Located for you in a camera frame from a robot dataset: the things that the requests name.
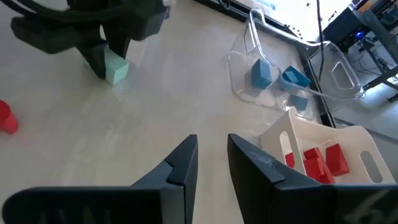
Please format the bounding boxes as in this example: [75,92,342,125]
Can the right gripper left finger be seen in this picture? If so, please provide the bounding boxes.
[2,134,199,224]

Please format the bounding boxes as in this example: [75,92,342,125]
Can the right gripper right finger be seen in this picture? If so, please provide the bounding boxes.
[227,133,398,224]

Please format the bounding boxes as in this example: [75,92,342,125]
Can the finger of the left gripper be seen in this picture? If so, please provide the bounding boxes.
[76,40,108,80]
[102,28,132,60]

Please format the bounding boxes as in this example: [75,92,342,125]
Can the large mint foam block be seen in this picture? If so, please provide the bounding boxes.
[104,45,130,86]

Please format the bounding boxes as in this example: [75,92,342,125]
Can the blue blocks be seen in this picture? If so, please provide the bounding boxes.
[281,65,312,89]

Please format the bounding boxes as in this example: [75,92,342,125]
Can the large blue foam block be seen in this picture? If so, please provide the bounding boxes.
[250,58,273,90]

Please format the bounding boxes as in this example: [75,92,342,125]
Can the white plastic bin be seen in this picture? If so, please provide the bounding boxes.
[260,107,396,187]

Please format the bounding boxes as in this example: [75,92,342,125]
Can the clear plastic bin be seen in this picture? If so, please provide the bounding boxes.
[228,8,365,121]

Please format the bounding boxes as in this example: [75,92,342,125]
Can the black box blue light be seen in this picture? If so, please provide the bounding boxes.
[322,14,369,52]

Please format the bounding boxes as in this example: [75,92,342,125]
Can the grey metal stand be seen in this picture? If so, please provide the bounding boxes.
[354,0,398,103]

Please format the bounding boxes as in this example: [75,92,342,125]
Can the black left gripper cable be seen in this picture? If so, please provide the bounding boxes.
[0,0,103,24]

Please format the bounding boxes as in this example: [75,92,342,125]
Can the thin black cable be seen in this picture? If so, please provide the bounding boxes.
[315,0,326,82]

